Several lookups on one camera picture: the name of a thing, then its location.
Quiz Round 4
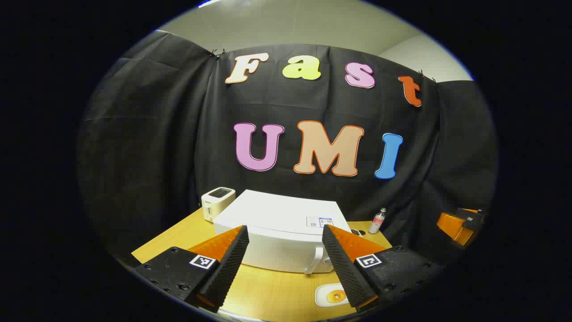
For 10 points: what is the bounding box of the cream toaster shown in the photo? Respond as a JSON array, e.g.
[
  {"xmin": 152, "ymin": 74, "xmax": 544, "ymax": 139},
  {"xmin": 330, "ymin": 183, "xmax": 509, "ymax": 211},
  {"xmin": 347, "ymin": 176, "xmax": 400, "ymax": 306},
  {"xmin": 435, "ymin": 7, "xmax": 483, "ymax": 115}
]
[{"xmin": 201, "ymin": 187, "xmax": 236, "ymax": 223}]

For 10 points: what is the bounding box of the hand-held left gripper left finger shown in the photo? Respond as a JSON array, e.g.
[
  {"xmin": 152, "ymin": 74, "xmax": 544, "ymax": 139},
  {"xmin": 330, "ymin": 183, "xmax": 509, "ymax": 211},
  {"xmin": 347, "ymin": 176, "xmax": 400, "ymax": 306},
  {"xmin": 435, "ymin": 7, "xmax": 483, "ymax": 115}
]
[{"xmin": 133, "ymin": 225, "xmax": 250, "ymax": 313}]

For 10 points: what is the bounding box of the white microwave oven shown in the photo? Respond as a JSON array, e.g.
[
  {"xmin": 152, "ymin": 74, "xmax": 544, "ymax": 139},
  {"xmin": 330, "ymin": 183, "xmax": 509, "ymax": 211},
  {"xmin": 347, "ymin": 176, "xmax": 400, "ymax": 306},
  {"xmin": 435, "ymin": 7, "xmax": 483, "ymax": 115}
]
[{"xmin": 213, "ymin": 190, "xmax": 353, "ymax": 274}]

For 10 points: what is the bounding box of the small bottle with pink label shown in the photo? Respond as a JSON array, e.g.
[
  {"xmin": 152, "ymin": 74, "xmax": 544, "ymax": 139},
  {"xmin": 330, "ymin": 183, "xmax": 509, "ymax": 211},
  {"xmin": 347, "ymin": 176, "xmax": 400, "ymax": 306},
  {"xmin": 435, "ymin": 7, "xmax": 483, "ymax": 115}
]
[{"xmin": 368, "ymin": 208, "xmax": 387, "ymax": 235}]

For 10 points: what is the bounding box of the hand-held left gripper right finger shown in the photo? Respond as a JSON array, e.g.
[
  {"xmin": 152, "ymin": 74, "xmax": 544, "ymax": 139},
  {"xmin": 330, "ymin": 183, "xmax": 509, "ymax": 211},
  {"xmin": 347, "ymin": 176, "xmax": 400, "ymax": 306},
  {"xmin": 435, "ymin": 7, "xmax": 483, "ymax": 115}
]
[{"xmin": 322, "ymin": 225, "xmax": 443, "ymax": 314}]

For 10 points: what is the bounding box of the white square plate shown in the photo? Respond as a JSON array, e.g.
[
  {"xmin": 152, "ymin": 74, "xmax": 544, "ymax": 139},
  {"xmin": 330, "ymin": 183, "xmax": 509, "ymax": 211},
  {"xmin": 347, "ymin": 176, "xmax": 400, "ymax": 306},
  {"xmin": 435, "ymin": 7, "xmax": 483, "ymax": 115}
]
[{"xmin": 315, "ymin": 283, "xmax": 351, "ymax": 308}]

